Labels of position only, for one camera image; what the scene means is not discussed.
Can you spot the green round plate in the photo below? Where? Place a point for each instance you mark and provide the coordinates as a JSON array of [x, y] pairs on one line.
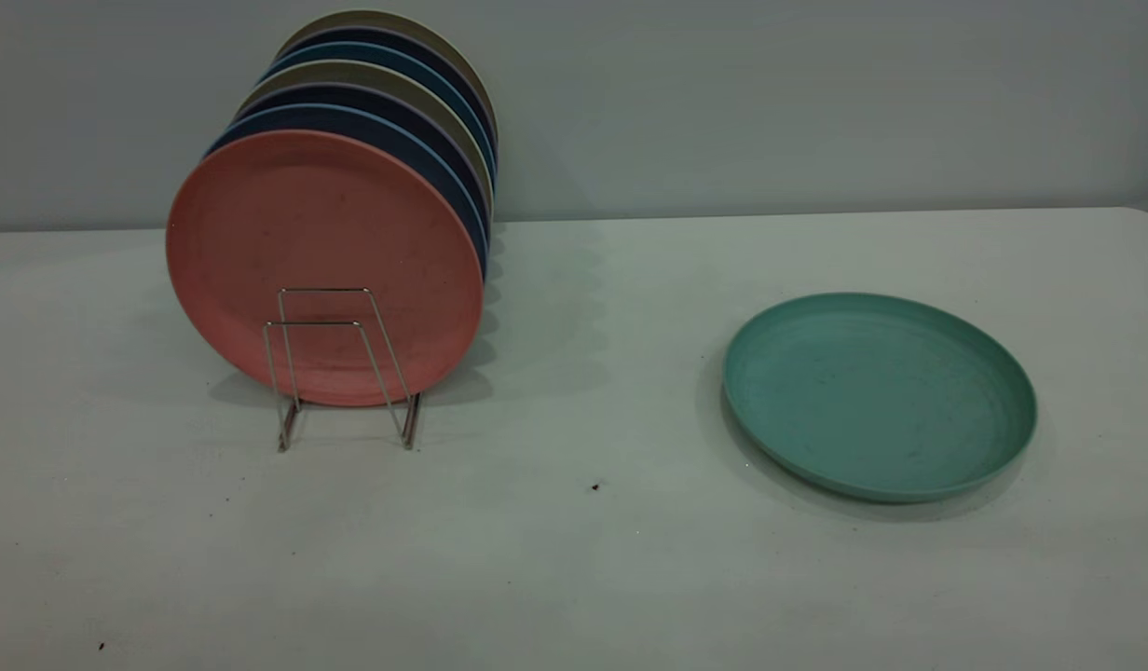
[[877, 396]]

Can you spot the navy plate purple rim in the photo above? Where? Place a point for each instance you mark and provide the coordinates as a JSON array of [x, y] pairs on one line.
[[439, 51], [423, 117]]

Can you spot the pink round plate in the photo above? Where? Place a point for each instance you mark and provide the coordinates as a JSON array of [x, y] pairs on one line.
[[322, 252]]

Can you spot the navy plate light blue rim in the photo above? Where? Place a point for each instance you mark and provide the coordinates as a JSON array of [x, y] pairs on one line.
[[416, 149]]

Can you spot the teal blue round plate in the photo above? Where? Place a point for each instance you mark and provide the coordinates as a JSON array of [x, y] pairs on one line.
[[434, 71]]

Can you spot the beige round plate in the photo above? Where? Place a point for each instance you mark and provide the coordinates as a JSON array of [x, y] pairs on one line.
[[425, 27], [416, 89]]

